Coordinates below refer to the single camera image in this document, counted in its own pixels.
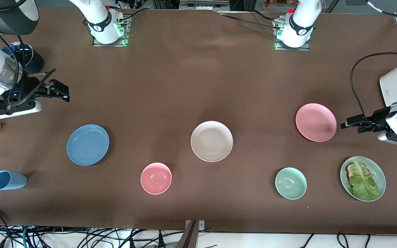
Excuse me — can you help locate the blue cup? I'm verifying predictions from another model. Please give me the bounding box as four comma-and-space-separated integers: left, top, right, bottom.
0, 170, 28, 190

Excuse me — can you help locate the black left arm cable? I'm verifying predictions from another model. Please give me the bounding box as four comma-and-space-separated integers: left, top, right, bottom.
350, 0, 397, 122

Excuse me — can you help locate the brown table cloth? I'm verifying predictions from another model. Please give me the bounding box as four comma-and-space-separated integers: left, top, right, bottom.
0, 7, 397, 235

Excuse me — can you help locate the dark slanted post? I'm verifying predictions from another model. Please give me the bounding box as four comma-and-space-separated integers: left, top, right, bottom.
176, 220, 199, 248

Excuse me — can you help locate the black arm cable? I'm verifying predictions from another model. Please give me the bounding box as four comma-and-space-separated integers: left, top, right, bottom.
350, 0, 397, 122
0, 17, 56, 106

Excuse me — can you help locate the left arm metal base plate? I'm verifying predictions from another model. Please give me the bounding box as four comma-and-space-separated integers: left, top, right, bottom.
273, 19, 311, 51

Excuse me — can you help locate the dark blue bowl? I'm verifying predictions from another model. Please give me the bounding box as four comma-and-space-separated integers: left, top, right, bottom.
11, 42, 44, 74

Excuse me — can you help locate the blue plate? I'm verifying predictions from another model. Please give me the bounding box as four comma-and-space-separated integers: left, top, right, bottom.
67, 124, 110, 166

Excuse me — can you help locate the beige plate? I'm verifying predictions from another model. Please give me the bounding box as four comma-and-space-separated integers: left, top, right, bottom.
190, 121, 234, 163

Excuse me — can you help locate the green lettuce leaf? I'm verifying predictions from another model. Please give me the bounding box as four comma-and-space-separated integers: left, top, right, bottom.
348, 161, 380, 201

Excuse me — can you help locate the black left base cable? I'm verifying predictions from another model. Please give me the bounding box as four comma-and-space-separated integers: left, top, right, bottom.
219, 10, 279, 30

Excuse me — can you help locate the pink plate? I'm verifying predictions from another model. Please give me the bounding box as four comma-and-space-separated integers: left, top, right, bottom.
295, 103, 337, 142

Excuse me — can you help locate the black right base cable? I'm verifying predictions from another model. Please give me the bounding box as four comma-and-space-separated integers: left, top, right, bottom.
119, 6, 149, 22

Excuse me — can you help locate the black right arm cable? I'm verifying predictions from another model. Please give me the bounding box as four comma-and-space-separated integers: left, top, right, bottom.
0, 17, 56, 106

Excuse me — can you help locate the black base cable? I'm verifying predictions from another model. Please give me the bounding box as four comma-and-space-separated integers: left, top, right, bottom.
119, 6, 149, 22
219, 10, 279, 30

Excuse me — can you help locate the toast slice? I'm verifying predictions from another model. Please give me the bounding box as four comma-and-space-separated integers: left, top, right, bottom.
345, 163, 369, 179

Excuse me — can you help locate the small metal table bracket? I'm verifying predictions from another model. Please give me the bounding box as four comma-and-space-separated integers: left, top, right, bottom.
185, 220, 205, 230

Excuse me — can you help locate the grey metal box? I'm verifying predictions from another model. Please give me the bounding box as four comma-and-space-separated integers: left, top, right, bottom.
179, 0, 231, 11

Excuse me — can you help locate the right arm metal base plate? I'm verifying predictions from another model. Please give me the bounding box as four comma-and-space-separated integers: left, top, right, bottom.
92, 15, 131, 47

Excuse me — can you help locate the green bowl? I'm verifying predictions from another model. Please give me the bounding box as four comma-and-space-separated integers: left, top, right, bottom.
275, 167, 307, 200

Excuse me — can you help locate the pink bowl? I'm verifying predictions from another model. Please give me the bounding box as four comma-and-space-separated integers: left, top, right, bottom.
140, 162, 172, 195

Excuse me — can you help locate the green plate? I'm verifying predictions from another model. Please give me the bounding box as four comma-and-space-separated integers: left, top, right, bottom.
340, 156, 386, 202

